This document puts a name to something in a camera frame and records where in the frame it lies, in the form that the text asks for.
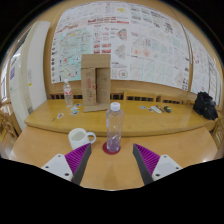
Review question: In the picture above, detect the black bag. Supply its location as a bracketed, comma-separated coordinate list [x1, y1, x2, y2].
[192, 91, 220, 121]

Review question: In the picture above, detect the row of wooden chairs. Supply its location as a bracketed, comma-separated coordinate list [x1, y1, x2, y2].
[46, 89, 198, 106]

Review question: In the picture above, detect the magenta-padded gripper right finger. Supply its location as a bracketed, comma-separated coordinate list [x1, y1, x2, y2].
[132, 143, 183, 187]

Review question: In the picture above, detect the brown cardboard box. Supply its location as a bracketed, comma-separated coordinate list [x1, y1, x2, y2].
[80, 53, 112, 113]

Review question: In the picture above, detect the small red-labelled plastic bottle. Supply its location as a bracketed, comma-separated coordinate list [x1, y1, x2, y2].
[63, 78, 74, 109]

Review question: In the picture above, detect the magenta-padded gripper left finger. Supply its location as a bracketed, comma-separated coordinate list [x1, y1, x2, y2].
[40, 142, 93, 186]

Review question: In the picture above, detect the large printed wall poster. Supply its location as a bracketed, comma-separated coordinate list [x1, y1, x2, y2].
[50, 0, 191, 91]

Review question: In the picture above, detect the narrow printed wall poster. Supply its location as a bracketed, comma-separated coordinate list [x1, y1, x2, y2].
[184, 28, 223, 106]

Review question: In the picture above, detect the white ceramic mug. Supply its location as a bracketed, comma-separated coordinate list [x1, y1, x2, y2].
[68, 127, 98, 151]

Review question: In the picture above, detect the flat round red coaster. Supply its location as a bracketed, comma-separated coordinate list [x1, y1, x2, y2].
[101, 141, 122, 156]

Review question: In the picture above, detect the white remote control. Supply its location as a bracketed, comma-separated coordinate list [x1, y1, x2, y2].
[150, 105, 163, 115]

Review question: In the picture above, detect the clear white-capped water bottle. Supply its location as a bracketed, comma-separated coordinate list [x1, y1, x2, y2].
[105, 101, 125, 154]

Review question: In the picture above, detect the white standing air conditioner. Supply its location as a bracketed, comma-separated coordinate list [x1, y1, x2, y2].
[8, 20, 52, 131]

